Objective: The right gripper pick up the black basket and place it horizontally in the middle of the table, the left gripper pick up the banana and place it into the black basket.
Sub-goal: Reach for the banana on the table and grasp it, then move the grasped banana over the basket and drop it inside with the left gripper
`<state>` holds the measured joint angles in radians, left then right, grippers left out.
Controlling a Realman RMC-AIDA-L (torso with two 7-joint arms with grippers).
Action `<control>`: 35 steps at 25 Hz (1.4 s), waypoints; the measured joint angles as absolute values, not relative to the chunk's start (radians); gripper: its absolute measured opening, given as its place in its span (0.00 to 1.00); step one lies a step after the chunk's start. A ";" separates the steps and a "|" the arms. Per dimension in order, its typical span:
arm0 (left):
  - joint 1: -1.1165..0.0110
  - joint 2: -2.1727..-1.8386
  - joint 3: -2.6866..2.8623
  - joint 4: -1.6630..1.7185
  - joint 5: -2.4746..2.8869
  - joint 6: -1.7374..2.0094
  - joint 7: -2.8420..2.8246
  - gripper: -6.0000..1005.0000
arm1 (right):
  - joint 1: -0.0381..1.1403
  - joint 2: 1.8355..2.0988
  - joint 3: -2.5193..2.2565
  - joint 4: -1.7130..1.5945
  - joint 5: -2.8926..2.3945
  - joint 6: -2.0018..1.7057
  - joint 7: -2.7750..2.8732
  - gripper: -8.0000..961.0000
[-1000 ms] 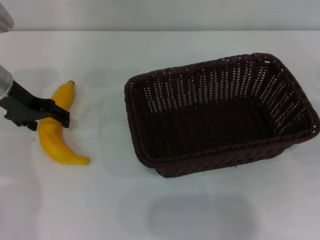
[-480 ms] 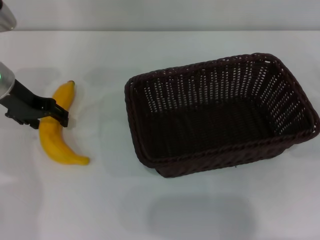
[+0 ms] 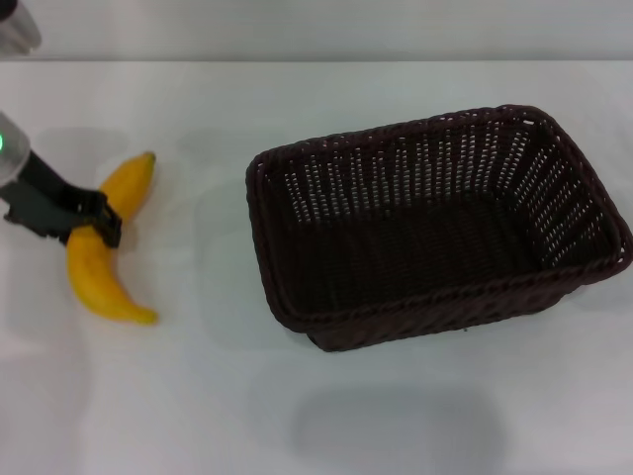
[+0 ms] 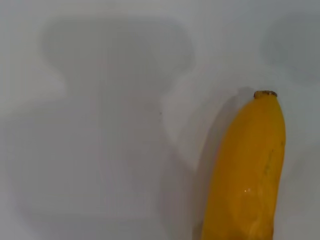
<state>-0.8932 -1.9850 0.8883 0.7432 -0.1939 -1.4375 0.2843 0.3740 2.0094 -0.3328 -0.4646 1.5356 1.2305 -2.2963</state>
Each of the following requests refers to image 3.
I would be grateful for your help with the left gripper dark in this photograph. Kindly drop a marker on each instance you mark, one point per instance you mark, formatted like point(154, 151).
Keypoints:
point(39, 210)

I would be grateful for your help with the yellow banana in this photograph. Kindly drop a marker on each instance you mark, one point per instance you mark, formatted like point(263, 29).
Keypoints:
point(91, 277)

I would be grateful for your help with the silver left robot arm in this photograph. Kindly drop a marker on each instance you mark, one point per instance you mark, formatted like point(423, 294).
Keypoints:
point(12, 148)

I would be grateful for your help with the dark brown woven basket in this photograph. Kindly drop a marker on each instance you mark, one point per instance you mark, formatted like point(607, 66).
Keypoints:
point(420, 257)

